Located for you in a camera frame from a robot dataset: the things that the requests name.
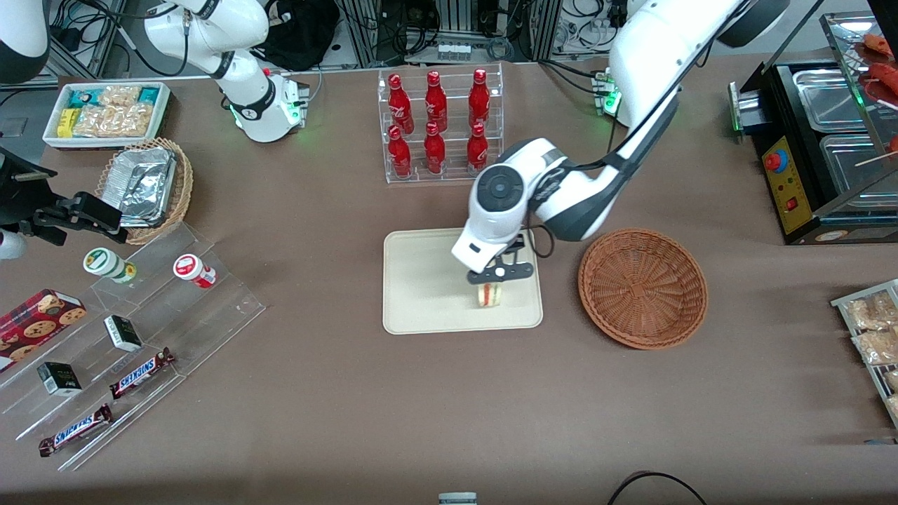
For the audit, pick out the red cookie box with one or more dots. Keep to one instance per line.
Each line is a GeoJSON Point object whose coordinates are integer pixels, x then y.
{"type": "Point", "coordinates": [35, 326]}

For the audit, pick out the white power strip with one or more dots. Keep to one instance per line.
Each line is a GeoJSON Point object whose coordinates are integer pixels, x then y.
{"type": "Point", "coordinates": [454, 52]}

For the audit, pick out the clear acrylic bottle rack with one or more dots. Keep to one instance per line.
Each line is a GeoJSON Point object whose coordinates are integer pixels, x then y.
{"type": "Point", "coordinates": [452, 175]}

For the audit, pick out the small grey device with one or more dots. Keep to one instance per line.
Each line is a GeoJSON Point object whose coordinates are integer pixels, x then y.
{"type": "Point", "coordinates": [457, 499]}

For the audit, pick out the snickers bar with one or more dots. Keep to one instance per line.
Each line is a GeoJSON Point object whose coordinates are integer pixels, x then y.
{"type": "Point", "coordinates": [76, 430]}
{"type": "Point", "coordinates": [140, 374]}

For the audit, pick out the green lid white cup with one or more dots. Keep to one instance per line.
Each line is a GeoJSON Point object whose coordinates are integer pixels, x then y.
{"type": "Point", "coordinates": [105, 262]}

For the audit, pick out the red cola bottle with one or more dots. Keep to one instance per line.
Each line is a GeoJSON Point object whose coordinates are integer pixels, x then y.
{"type": "Point", "coordinates": [434, 151]}
{"type": "Point", "coordinates": [477, 151]}
{"type": "Point", "coordinates": [479, 102]}
{"type": "Point", "coordinates": [436, 105]}
{"type": "Point", "coordinates": [400, 105]}
{"type": "Point", "coordinates": [400, 154]}

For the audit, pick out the grey snack rack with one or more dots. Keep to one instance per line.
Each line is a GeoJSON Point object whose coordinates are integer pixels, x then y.
{"type": "Point", "coordinates": [842, 303]}

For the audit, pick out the white snack bin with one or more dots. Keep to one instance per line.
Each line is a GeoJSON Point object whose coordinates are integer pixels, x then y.
{"type": "Point", "coordinates": [165, 105]}

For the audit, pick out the red emergency stop button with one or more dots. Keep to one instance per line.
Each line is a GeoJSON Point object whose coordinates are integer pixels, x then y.
{"type": "Point", "coordinates": [775, 162]}

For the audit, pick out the yellow snack pack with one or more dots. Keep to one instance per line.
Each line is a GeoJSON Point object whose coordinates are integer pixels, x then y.
{"type": "Point", "coordinates": [66, 123]}

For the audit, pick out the clear bagged pastry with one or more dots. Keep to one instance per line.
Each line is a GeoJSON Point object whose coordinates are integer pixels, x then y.
{"type": "Point", "coordinates": [877, 347]}
{"type": "Point", "coordinates": [870, 312]}

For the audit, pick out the small teal snack pack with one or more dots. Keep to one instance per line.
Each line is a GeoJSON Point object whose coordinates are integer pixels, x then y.
{"type": "Point", "coordinates": [148, 95]}

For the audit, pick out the steel warmer pan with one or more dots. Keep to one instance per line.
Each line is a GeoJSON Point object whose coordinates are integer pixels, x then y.
{"type": "Point", "coordinates": [863, 168]}
{"type": "Point", "coordinates": [828, 98]}

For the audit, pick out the black bag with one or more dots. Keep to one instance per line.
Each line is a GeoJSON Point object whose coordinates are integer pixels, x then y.
{"type": "Point", "coordinates": [302, 31]}

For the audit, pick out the triangle sandwich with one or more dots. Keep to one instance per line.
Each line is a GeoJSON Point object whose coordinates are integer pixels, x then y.
{"type": "Point", "coordinates": [491, 296]}

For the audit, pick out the clear acrylic tiered stand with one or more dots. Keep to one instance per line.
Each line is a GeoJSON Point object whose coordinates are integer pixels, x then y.
{"type": "Point", "coordinates": [210, 315]}

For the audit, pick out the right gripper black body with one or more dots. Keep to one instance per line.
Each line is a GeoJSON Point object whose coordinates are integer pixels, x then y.
{"type": "Point", "coordinates": [22, 193]}

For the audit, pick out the large clear cracker pack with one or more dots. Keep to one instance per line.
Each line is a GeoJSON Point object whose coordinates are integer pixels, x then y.
{"type": "Point", "coordinates": [116, 120]}

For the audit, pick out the metal equipment rack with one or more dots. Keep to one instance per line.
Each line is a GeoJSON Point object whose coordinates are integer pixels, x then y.
{"type": "Point", "coordinates": [456, 21]}

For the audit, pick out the red lid white cup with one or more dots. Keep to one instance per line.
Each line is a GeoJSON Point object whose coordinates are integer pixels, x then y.
{"type": "Point", "coordinates": [193, 270]}

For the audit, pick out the tan wicker basket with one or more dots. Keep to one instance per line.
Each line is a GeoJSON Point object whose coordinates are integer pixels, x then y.
{"type": "Point", "coordinates": [184, 189]}

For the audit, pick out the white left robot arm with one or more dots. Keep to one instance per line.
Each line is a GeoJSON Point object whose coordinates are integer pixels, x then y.
{"type": "Point", "coordinates": [652, 49]}

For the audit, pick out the round brown wicker basket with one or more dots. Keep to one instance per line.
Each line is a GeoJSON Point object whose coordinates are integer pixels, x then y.
{"type": "Point", "coordinates": [642, 287]}

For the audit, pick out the small black box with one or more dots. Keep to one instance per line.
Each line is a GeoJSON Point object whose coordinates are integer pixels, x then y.
{"type": "Point", "coordinates": [123, 333]}
{"type": "Point", "coordinates": [59, 379]}

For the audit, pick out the cream rectangular tray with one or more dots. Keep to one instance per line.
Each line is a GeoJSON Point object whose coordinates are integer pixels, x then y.
{"type": "Point", "coordinates": [421, 280]}

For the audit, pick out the black food warmer appliance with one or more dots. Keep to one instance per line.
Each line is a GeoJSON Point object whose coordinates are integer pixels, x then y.
{"type": "Point", "coordinates": [796, 210]}

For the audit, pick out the stacked foil containers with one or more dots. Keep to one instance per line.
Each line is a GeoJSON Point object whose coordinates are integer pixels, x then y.
{"type": "Point", "coordinates": [144, 186]}

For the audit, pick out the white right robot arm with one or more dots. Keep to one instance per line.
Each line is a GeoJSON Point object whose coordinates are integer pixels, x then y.
{"type": "Point", "coordinates": [245, 105]}

